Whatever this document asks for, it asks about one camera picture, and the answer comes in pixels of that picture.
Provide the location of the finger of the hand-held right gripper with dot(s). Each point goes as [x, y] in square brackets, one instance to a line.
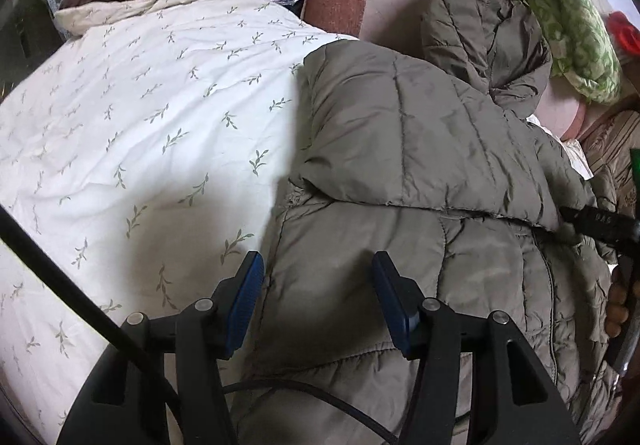
[600, 222]

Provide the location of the beige striped floral sheet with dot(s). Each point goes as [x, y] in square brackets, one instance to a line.
[615, 145]

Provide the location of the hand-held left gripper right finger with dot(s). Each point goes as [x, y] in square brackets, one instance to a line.
[392, 300]

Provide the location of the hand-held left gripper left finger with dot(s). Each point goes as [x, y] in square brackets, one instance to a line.
[247, 295]

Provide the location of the red plastic object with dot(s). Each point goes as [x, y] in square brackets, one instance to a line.
[625, 27]

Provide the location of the olive grey puffer jacket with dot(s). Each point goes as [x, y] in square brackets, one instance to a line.
[400, 135]

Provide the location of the pink bolster pillow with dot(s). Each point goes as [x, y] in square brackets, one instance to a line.
[390, 0]

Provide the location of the white leaf print duvet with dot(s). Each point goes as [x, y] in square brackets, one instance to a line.
[150, 125]

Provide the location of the green patterned blanket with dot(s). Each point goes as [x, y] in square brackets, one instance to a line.
[565, 15]

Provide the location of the person's right hand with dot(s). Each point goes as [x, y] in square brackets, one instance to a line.
[619, 307]

